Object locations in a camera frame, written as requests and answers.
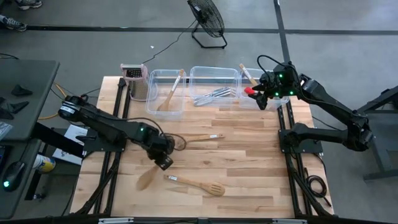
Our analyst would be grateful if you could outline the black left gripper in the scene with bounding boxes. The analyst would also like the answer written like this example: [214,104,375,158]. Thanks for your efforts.
[146,136,175,171]

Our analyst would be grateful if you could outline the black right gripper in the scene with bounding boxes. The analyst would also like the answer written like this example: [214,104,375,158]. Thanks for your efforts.
[250,70,282,111]

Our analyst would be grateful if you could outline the wooden solid spoon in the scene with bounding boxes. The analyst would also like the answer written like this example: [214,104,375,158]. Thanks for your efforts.
[136,166,160,192]

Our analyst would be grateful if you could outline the wooden slant-edged spatula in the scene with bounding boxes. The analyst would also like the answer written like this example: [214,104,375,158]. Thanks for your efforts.
[174,133,225,152]

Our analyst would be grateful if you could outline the wooden slotted spoon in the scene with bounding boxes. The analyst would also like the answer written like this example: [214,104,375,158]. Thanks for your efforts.
[164,174,226,197]

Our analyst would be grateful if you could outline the wooden slotted turner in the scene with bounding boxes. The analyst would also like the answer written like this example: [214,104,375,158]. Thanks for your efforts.
[156,68,185,113]

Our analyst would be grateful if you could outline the clear plastic bin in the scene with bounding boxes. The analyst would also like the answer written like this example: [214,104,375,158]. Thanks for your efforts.
[188,65,240,107]
[145,68,187,119]
[238,67,290,112]

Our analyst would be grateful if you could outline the metal box grater pink top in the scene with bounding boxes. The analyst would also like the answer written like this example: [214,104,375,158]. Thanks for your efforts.
[120,63,149,102]

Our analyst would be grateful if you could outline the black floor fan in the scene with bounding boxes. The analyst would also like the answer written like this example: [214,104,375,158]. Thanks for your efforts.
[187,0,228,50]

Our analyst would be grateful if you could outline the white paper sheet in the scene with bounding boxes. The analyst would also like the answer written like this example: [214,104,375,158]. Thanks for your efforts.
[52,124,90,166]

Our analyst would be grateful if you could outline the white and yellow can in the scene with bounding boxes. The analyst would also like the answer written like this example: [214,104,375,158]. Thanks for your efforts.
[32,154,56,173]

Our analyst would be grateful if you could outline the black computer mouse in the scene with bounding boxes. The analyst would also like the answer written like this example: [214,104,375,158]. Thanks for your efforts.
[2,161,25,192]

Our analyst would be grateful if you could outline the black cloth piece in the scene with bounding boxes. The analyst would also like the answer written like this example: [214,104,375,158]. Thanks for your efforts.
[0,101,30,121]

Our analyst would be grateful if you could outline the grey side table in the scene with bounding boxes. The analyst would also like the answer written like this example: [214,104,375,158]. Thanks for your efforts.
[0,59,60,220]

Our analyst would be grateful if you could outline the clear plastic bag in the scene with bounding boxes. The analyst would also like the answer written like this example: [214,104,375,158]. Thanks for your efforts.
[0,121,13,141]

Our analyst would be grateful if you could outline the person's shoe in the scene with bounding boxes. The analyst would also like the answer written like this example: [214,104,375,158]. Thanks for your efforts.
[0,14,28,32]
[15,0,43,10]

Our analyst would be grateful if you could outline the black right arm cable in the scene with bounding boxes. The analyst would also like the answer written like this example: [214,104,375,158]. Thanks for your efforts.
[256,54,282,82]

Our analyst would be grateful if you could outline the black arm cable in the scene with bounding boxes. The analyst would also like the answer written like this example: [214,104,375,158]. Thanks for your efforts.
[123,116,188,152]
[256,54,282,82]

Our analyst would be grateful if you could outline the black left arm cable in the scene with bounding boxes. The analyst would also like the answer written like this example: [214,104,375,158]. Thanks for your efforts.
[123,116,188,152]

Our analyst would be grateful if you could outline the black frame rails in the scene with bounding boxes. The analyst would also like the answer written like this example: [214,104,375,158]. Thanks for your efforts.
[70,77,133,216]
[275,99,335,217]

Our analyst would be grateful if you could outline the black front frame bar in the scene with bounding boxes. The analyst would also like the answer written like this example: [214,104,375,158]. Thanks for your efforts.
[0,213,398,224]

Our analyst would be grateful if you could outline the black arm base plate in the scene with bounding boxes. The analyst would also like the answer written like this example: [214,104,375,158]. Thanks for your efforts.
[279,129,324,154]
[76,128,128,153]

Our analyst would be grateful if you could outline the black coiled cable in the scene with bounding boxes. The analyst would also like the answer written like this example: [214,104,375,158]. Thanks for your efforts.
[304,166,333,208]

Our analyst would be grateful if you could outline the black fan cable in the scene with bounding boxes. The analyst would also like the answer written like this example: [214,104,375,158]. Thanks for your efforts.
[141,20,198,65]

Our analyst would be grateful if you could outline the yellow power cable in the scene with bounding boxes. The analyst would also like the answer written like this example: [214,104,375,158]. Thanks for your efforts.
[37,83,68,121]

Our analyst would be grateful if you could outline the black metal table frame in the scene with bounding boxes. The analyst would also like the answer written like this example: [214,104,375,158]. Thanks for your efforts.
[354,85,398,182]

